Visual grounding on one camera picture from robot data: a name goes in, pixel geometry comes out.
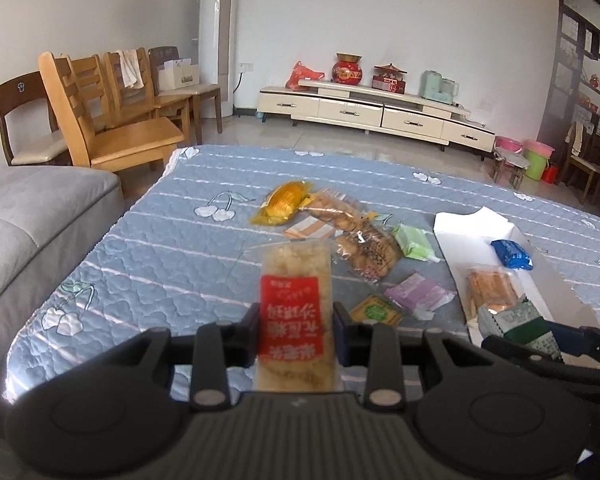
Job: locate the white paper bag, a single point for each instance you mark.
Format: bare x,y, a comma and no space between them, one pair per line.
177,76

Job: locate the white towel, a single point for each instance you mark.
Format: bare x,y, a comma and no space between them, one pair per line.
130,70

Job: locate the blue quilted cherry blanket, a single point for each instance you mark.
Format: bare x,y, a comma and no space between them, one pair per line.
180,260

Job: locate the dark brown cushioned chair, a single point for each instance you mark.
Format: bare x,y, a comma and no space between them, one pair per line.
202,91
35,152

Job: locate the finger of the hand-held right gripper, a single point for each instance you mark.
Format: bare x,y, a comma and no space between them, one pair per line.
577,337
520,352

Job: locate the purple snack packet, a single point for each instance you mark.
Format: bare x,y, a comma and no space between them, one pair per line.
417,295

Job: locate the red label rice crisp packet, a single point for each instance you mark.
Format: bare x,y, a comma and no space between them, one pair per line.
292,310

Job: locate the cream tv cabinet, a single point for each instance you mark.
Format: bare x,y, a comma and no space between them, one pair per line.
350,110

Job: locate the blue snack packet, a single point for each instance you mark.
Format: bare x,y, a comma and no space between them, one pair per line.
512,254

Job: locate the dark wooden dining chair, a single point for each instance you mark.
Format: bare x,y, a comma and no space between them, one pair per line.
592,172

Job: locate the grey sofa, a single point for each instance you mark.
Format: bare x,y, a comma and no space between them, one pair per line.
30,220

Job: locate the small mint blender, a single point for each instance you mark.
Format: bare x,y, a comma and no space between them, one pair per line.
450,91

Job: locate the white wall socket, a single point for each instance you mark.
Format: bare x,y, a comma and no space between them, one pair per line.
247,68

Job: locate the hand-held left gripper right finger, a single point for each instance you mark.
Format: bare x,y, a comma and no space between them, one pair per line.
341,340

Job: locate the white cardboard box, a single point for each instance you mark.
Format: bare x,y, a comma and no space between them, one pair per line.
480,240

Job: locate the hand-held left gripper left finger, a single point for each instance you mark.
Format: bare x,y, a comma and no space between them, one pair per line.
253,332

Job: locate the red plastic bag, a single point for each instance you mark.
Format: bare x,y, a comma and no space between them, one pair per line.
300,76

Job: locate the light green snack packet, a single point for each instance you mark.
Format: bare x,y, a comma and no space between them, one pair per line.
414,242

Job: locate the dark wooden display shelf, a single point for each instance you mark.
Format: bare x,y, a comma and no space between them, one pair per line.
580,50

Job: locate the green and white snack packet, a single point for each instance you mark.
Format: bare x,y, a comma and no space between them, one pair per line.
525,325

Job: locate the mint green kitchen appliance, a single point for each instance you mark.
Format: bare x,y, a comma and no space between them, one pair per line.
430,86

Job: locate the pink plastic basin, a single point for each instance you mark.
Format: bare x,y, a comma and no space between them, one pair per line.
509,144

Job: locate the white tower air conditioner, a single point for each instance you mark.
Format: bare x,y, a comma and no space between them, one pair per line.
217,40

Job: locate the green plastic bucket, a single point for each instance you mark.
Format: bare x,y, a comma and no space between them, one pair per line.
537,160

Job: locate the cream cloth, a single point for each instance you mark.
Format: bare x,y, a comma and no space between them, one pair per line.
575,139

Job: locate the red pagoda gift box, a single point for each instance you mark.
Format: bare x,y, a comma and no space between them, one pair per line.
389,80

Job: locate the red plastic can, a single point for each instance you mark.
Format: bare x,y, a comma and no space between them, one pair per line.
550,174

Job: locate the large clear cookie bag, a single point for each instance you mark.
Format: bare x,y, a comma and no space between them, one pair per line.
367,252

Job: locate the orange biscuit packet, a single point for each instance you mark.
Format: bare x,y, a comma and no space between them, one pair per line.
492,290

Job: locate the red round jar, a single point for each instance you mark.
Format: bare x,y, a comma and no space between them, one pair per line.
347,71

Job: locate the orange striped small packet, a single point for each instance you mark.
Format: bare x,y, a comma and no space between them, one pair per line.
310,229

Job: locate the yellow snack packet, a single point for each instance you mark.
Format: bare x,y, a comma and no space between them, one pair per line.
282,202

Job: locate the small clear biscuit bag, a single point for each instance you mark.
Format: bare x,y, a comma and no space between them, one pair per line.
325,207

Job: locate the small wooden stool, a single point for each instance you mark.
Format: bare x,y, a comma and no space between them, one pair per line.
510,162

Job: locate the green label square cracker packet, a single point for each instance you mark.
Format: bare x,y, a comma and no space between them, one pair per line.
376,311

